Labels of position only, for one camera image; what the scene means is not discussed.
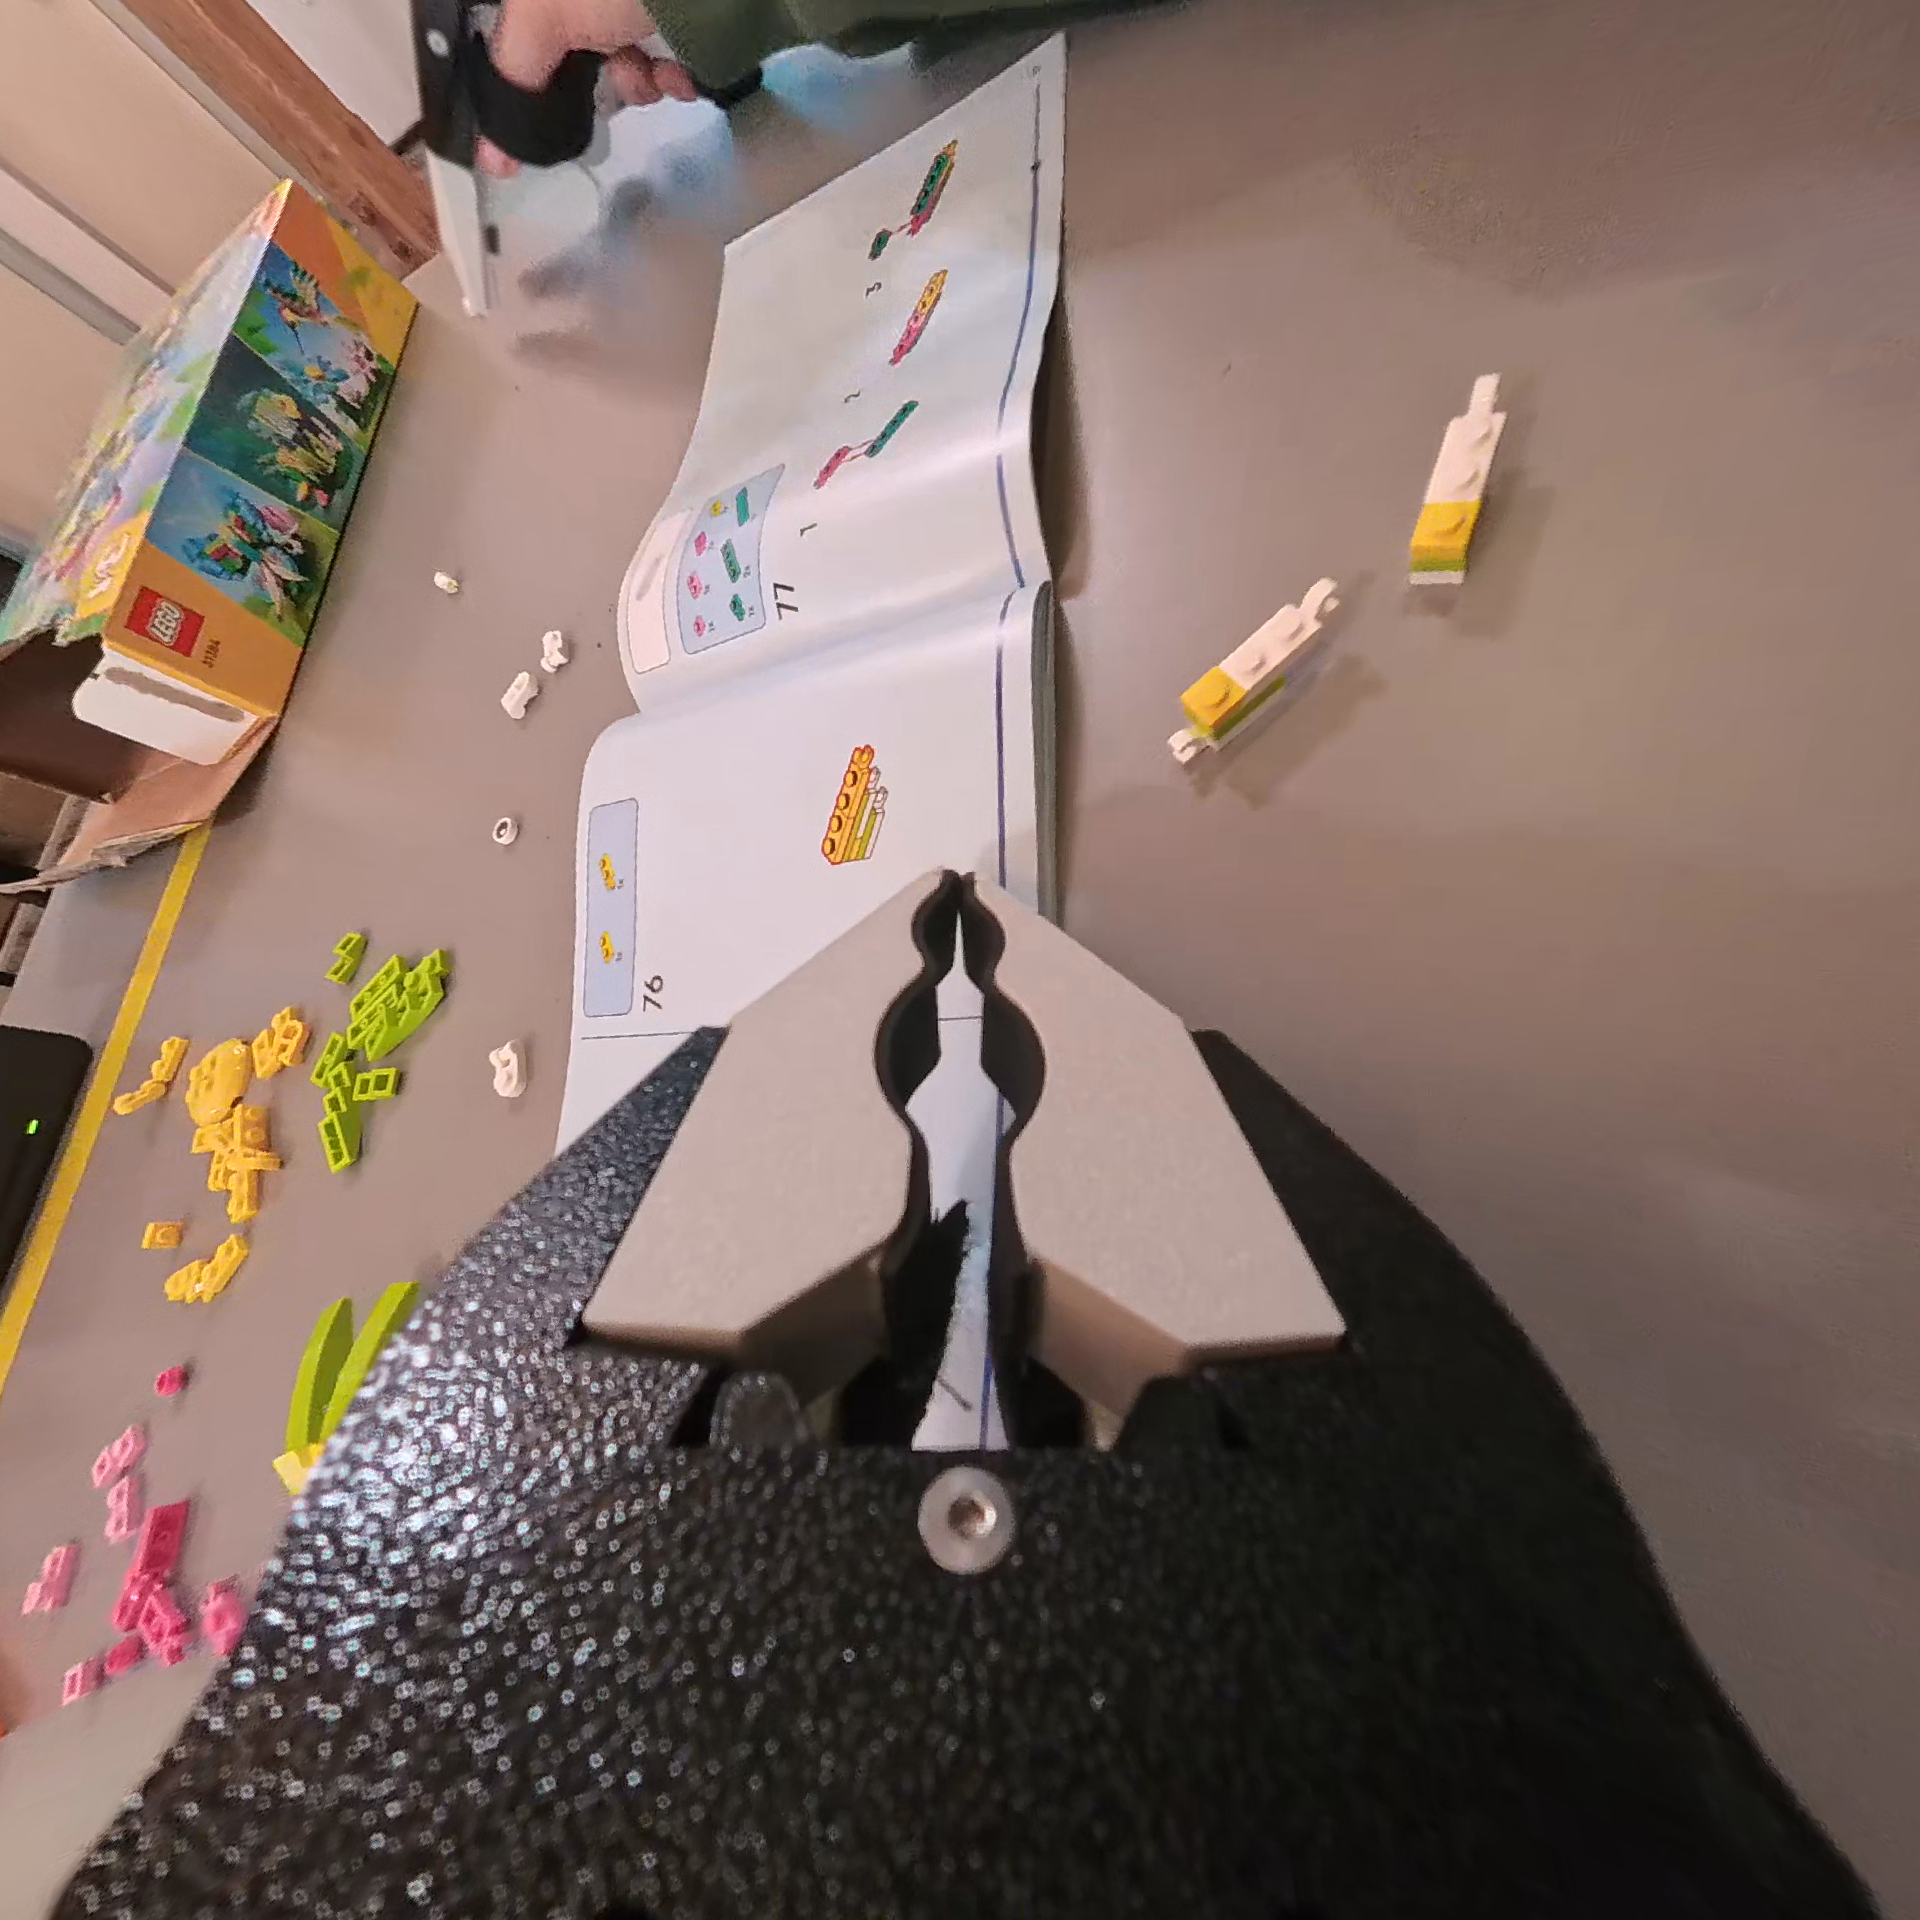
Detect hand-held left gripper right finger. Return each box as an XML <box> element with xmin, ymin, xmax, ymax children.
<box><xmin>961</xmin><ymin>878</ymin><xmax>1347</xmax><ymax>1450</ymax></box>

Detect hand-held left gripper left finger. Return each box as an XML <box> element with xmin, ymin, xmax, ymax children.
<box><xmin>584</xmin><ymin>866</ymin><xmax>963</xmax><ymax>1392</ymax></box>

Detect person's right forearm green sleeve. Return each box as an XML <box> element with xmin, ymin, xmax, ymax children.
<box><xmin>644</xmin><ymin>0</ymin><xmax>1121</xmax><ymax>110</ymax></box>

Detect pile of lime green lego pieces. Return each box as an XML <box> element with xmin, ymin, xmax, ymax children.
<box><xmin>307</xmin><ymin>931</ymin><xmax>452</xmax><ymax>1173</ymax></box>

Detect colourful lego set box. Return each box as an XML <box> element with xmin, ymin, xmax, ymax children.
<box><xmin>0</xmin><ymin>181</ymin><xmax>422</xmax><ymax>768</ymax></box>

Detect white and yellow lego assembly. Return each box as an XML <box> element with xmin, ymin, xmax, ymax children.
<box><xmin>1169</xmin><ymin>576</ymin><xmax>1345</xmax><ymax>772</ymax></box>
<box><xmin>1409</xmin><ymin>374</ymin><xmax>1510</xmax><ymax>588</ymax></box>

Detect pile of yellow lego pieces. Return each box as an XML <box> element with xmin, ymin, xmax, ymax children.
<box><xmin>113</xmin><ymin>1010</ymin><xmax>311</xmax><ymax>1306</ymax></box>

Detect pile of pink lego pieces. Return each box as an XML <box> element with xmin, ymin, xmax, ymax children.
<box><xmin>20</xmin><ymin>1360</ymin><xmax>252</xmax><ymax>1708</ymax></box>

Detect person's right hand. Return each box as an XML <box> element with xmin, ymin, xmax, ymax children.
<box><xmin>479</xmin><ymin>0</ymin><xmax>702</xmax><ymax>179</ymax></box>

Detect brown wooden furniture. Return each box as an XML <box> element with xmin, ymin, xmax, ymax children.
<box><xmin>116</xmin><ymin>0</ymin><xmax>441</xmax><ymax>274</ymax></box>

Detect large lime green leaf pieces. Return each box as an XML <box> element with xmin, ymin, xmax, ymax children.
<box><xmin>273</xmin><ymin>1280</ymin><xmax>423</xmax><ymax>1491</ymax></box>

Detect open instruction booklet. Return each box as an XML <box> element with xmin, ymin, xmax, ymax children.
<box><xmin>556</xmin><ymin>32</ymin><xmax>1071</xmax><ymax>1160</ymax></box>

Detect yellow tape strip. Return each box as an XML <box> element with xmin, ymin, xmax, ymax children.
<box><xmin>0</xmin><ymin>822</ymin><xmax>212</xmax><ymax>1389</ymax></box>

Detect black device with green light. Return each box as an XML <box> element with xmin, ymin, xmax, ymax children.
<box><xmin>0</xmin><ymin>1027</ymin><xmax>96</xmax><ymax>1295</ymax></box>

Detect brown cardboard box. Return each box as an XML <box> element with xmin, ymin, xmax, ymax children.
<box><xmin>0</xmin><ymin>638</ymin><xmax>281</xmax><ymax>895</ymax></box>

